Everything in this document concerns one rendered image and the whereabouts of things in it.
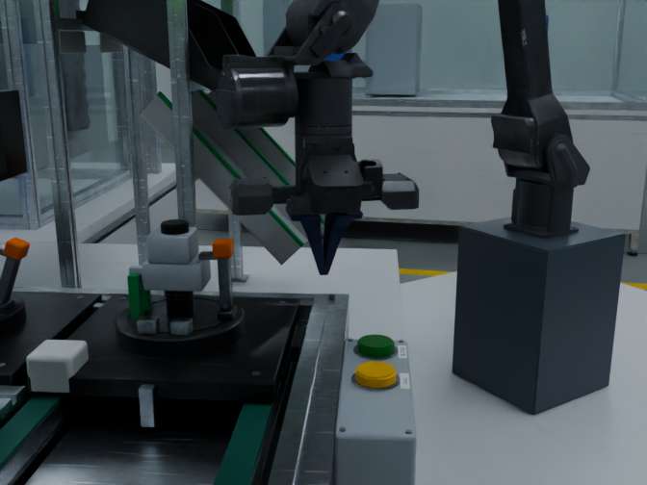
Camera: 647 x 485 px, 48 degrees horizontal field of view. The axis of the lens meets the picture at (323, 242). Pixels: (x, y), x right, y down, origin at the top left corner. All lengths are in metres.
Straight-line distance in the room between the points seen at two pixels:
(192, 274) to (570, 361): 0.45
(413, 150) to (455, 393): 3.88
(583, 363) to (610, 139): 3.89
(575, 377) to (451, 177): 3.88
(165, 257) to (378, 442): 0.30
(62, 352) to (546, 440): 0.52
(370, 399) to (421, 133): 4.10
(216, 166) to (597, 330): 0.53
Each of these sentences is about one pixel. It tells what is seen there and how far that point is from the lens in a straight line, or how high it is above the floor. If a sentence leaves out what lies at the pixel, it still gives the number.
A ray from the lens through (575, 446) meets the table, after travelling 0.86.
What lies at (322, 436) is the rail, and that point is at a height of 0.96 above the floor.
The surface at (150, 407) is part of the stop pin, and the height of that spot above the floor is 0.95.
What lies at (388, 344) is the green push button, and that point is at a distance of 0.78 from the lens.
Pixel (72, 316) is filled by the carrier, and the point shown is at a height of 0.97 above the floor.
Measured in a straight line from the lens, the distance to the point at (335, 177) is 0.67.
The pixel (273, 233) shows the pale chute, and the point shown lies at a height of 1.03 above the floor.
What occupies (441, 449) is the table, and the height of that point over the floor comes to 0.86.
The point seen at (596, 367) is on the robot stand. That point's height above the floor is 0.89.
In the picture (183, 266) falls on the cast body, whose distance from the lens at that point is 0.78.
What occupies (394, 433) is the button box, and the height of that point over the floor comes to 0.96.
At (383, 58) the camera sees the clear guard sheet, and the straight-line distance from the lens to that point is 4.75.
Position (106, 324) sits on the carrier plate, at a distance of 0.87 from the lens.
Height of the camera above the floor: 1.28
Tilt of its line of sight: 15 degrees down
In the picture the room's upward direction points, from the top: straight up
